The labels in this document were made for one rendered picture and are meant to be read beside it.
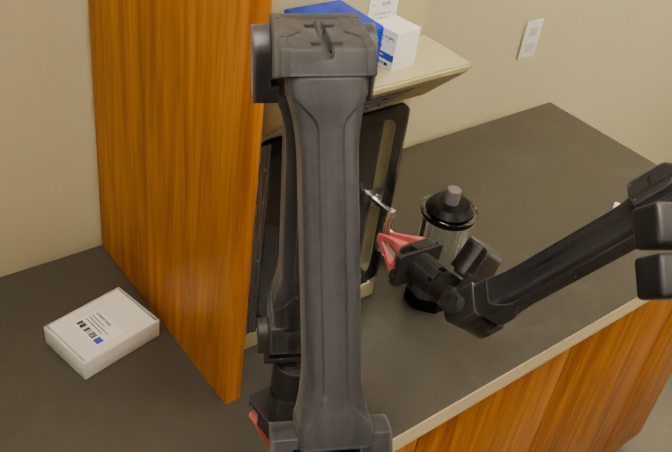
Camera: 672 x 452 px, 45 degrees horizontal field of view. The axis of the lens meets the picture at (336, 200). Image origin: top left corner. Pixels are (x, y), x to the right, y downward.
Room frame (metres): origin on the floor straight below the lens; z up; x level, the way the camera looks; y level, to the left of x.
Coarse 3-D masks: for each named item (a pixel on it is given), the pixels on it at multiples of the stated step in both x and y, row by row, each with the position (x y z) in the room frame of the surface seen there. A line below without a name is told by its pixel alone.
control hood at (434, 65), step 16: (432, 48) 1.19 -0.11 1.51; (416, 64) 1.12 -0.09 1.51; (432, 64) 1.13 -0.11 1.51; (448, 64) 1.14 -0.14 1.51; (464, 64) 1.15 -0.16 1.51; (384, 80) 1.05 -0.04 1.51; (400, 80) 1.06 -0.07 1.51; (416, 80) 1.08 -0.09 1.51; (432, 80) 1.11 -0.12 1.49; (448, 80) 1.18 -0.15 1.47; (400, 96) 1.14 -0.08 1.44; (272, 112) 1.00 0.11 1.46; (272, 128) 1.00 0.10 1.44
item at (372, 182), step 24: (384, 120) 1.19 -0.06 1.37; (264, 144) 1.03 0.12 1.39; (360, 144) 1.16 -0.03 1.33; (384, 144) 1.20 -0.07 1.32; (360, 168) 1.17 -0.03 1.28; (384, 168) 1.21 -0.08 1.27; (360, 192) 1.17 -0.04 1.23; (384, 192) 1.21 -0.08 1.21; (360, 216) 1.18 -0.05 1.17; (264, 240) 1.04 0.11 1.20; (360, 240) 1.19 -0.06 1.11; (264, 264) 1.04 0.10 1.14; (360, 264) 1.20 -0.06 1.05; (264, 288) 1.05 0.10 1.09; (264, 312) 1.05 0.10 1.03
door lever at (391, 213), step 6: (372, 198) 1.19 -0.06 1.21; (378, 198) 1.20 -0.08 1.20; (372, 204) 1.19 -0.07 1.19; (378, 204) 1.19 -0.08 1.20; (384, 204) 1.18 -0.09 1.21; (384, 210) 1.17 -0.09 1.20; (390, 210) 1.16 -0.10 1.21; (384, 216) 1.17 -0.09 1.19; (390, 216) 1.16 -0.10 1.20; (384, 222) 1.16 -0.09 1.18; (390, 222) 1.16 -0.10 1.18; (384, 228) 1.16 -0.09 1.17; (390, 228) 1.17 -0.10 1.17; (378, 246) 1.16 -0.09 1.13
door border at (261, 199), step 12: (264, 156) 1.03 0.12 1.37; (264, 168) 1.03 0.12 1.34; (264, 180) 1.03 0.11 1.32; (264, 192) 1.03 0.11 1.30; (264, 204) 1.04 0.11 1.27; (264, 216) 1.04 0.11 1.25; (252, 252) 1.02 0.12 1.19; (252, 264) 1.03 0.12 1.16; (252, 276) 1.03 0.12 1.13; (252, 288) 1.03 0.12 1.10; (252, 300) 1.03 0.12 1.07; (252, 312) 1.03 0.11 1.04; (252, 324) 1.03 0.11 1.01
